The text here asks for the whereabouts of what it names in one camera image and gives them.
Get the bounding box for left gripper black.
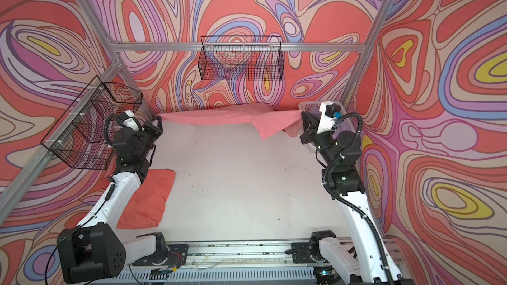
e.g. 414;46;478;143
137;117;164;163

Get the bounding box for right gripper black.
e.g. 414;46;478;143
301;113;339;170

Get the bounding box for pink t shirt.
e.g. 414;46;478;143
160;104;302;140

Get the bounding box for white plastic laundry basket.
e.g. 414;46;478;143
298;100;346;113

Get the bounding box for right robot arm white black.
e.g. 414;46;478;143
300;101;414;284

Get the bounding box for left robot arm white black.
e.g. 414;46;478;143
54;110;168;284

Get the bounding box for folded red t shirt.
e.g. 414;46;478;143
116;169;176;230

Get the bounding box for black wire basket left wall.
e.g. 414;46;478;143
41;77;143;170

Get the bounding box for black wire basket wall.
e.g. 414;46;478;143
41;77;143;170
198;35;285;82

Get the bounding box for aluminium frame back crossbar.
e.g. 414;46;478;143
111;42;367;52

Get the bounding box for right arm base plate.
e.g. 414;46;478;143
285;241;331;265

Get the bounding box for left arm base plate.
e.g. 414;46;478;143
132;244;189;267

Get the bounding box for black wire basket back wall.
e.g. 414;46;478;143
198;35;285;82

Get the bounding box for aluminium frame rail base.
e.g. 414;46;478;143
71;239;409;285

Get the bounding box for aluminium frame left post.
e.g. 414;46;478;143
59;0;155;120

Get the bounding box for aluminium frame post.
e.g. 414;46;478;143
59;0;155;120
339;0;395;106

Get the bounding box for aluminium frame right post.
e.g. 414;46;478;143
339;0;395;106

